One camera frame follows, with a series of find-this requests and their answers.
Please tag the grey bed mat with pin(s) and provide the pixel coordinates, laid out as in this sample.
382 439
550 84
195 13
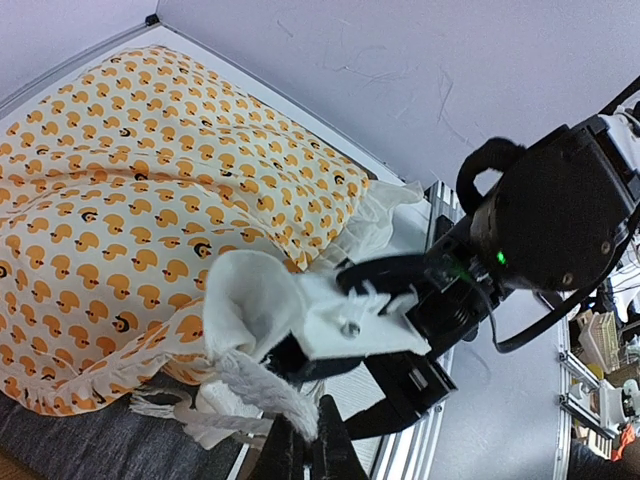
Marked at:
112 443

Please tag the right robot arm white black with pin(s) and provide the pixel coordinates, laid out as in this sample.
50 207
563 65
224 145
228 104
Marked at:
620 115

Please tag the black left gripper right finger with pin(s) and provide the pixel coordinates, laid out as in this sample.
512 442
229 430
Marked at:
333 456

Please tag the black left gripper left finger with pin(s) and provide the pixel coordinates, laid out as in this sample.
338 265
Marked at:
282 457

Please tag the background lab equipment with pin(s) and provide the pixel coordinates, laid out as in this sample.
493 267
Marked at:
600 391

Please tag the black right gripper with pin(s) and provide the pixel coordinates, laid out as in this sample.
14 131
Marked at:
555 216

